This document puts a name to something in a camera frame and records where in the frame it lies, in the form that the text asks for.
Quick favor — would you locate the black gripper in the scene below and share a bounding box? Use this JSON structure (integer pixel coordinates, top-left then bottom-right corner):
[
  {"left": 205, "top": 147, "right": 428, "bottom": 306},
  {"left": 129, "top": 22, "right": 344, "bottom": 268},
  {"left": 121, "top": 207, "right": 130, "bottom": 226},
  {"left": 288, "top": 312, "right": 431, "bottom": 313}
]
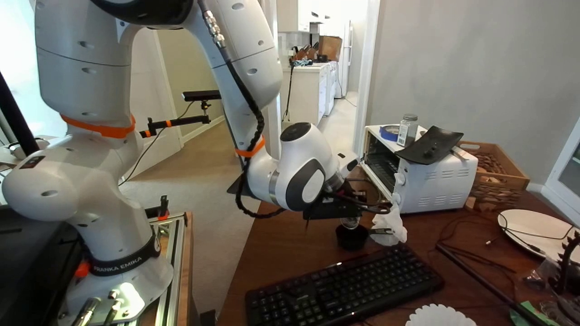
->
[{"left": 341, "top": 170, "right": 395, "bottom": 221}]

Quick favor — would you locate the black measuring cup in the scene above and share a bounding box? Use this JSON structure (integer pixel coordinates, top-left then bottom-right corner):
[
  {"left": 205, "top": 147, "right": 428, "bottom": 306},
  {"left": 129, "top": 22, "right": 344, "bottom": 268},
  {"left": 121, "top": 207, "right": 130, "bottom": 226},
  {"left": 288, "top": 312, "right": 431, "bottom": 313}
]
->
[{"left": 333, "top": 221, "right": 372, "bottom": 254}]

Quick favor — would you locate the white crumpled tissue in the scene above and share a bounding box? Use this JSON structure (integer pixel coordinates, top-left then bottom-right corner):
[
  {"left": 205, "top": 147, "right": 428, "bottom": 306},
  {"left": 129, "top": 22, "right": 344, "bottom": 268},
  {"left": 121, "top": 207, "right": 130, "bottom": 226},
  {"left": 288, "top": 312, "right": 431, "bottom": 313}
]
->
[{"left": 370, "top": 203, "right": 410, "bottom": 248}]

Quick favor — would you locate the white toaster oven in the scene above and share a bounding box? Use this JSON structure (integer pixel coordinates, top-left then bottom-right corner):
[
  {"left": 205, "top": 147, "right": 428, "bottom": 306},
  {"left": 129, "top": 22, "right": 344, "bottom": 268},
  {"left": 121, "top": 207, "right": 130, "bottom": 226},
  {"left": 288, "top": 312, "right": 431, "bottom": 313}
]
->
[{"left": 359, "top": 123, "right": 480, "bottom": 216}]

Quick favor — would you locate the blue tape roll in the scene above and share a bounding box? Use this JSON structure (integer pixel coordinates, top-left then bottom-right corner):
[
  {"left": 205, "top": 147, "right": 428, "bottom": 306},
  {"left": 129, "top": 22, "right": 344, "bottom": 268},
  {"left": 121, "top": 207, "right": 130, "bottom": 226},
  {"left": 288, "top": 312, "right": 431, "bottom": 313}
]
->
[{"left": 379, "top": 123, "right": 402, "bottom": 143}]

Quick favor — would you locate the clear glass jar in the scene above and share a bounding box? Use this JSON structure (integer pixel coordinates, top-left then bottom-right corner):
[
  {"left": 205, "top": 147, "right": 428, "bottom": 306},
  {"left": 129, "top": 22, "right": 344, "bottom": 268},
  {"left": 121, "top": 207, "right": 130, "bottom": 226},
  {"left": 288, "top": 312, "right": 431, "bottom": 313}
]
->
[{"left": 397, "top": 114, "right": 420, "bottom": 150}]

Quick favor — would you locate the black oven mitt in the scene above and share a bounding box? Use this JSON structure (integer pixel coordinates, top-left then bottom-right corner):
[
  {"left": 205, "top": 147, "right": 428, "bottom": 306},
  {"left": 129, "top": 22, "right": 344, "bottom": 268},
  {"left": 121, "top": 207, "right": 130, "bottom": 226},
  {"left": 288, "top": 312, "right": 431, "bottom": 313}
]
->
[{"left": 397, "top": 125, "right": 466, "bottom": 167}]

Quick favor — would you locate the black computer keyboard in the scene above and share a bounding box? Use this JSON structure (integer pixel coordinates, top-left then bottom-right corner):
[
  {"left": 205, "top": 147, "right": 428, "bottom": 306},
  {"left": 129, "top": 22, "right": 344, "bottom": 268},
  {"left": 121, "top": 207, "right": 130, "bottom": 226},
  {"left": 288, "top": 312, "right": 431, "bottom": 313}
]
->
[{"left": 243, "top": 243, "right": 446, "bottom": 326}]

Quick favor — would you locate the white coffee filter stack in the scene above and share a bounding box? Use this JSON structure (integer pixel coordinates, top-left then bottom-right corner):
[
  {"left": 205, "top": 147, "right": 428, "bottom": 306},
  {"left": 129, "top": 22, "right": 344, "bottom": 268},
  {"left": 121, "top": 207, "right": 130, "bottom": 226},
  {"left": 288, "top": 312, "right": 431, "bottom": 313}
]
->
[{"left": 404, "top": 303, "right": 478, "bottom": 326}]

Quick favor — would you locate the white kitchen cabinet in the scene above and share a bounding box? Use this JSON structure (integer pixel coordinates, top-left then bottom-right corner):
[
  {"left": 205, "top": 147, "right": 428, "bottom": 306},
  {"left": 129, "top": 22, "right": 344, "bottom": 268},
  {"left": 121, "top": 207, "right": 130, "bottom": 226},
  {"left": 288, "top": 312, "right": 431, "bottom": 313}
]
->
[{"left": 288, "top": 60, "right": 341, "bottom": 129}]

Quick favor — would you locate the black floor mat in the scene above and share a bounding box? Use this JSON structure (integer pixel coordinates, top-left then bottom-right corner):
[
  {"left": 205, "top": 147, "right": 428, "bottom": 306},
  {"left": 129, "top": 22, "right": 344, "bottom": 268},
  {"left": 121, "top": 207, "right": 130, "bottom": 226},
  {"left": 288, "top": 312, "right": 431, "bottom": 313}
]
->
[{"left": 225, "top": 172, "right": 256, "bottom": 198}]

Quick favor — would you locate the white round plate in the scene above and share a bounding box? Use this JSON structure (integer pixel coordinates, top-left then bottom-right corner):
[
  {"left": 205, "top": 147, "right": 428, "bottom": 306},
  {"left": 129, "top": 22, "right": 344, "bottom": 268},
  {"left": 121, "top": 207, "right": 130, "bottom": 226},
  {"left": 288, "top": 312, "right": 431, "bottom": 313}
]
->
[{"left": 497, "top": 207, "right": 580, "bottom": 266}]

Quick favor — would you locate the brown cardboard box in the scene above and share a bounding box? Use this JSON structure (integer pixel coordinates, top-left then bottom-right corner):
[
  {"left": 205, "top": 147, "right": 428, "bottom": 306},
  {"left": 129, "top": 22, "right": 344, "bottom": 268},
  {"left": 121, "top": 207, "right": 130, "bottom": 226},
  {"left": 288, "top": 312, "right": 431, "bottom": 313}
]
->
[{"left": 317, "top": 35, "right": 344, "bottom": 62}]

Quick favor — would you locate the white glass door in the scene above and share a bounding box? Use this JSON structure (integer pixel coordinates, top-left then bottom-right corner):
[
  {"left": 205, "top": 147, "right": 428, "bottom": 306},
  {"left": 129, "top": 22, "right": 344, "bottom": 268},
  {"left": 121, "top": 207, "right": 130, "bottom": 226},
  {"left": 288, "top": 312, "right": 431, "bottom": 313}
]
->
[{"left": 540, "top": 116, "right": 580, "bottom": 228}]

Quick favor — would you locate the wooden base board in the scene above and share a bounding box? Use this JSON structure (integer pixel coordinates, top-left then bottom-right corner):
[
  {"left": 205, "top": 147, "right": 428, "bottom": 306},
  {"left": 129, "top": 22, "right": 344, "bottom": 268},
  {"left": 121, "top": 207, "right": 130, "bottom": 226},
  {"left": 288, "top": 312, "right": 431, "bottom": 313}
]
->
[{"left": 174, "top": 210, "right": 196, "bottom": 326}]

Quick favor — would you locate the dark carved ornament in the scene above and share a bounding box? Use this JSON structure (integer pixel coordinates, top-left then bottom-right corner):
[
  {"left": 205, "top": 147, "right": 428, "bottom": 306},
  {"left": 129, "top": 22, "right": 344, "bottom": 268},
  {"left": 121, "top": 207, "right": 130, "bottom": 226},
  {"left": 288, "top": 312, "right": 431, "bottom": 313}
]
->
[{"left": 556, "top": 230, "right": 580, "bottom": 295}]

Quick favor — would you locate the black orange clamp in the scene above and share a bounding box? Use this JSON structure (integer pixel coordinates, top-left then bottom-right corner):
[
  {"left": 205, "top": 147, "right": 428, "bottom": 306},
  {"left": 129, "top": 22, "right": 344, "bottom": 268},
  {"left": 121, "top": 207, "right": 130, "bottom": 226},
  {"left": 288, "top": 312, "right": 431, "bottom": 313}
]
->
[{"left": 143, "top": 194, "right": 172, "bottom": 223}]

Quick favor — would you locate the white panel door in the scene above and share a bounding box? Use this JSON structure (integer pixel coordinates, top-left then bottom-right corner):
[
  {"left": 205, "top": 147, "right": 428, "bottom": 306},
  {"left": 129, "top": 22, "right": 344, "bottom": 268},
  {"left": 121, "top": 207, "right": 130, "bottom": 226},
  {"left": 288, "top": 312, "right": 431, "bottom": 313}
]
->
[{"left": 129, "top": 25, "right": 185, "bottom": 178}]

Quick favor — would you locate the black controller box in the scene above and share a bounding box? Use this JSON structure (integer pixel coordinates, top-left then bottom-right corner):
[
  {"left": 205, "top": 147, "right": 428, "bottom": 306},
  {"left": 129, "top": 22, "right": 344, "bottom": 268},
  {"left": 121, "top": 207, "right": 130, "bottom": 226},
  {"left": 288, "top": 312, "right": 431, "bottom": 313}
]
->
[{"left": 0, "top": 207, "right": 83, "bottom": 326}]

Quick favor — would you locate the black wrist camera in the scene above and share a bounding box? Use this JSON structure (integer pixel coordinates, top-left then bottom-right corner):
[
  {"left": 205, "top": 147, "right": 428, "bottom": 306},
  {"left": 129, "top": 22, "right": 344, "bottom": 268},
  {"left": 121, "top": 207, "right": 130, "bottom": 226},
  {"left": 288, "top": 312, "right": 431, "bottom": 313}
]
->
[{"left": 301, "top": 196, "right": 364, "bottom": 223}]

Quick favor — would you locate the black thin cable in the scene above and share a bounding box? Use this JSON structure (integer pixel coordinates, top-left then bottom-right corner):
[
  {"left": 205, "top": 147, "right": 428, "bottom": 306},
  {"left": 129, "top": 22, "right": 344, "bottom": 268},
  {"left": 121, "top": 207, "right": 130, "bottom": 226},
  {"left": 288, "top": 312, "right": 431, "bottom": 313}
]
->
[{"left": 433, "top": 214, "right": 580, "bottom": 315}]

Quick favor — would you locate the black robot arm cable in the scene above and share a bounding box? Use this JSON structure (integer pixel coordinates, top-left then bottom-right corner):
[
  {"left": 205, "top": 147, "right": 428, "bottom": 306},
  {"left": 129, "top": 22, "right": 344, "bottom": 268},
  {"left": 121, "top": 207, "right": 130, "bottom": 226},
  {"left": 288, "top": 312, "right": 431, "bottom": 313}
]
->
[{"left": 201, "top": 7, "right": 288, "bottom": 221}]

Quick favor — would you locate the green tool handle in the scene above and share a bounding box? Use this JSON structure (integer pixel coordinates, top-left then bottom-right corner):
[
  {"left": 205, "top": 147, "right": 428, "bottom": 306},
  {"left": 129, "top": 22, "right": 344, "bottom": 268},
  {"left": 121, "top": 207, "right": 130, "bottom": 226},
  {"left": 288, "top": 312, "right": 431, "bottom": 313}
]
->
[{"left": 506, "top": 297, "right": 560, "bottom": 326}]

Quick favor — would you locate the black stereo camera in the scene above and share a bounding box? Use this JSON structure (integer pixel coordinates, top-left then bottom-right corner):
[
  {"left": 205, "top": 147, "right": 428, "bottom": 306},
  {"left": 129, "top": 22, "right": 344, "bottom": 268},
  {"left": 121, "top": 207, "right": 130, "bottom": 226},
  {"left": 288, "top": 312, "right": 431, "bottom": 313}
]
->
[{"left": 181, "top": 89, "right": 223, "bottom": 103}]

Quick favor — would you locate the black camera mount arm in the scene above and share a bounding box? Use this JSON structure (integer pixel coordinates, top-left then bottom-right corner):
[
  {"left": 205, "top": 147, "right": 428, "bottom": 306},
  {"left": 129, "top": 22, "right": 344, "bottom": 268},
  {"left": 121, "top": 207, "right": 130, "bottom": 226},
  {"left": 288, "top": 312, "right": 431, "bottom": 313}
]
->
[{"left": 140, "top": 98, "right": 214, "bottom": 140}]

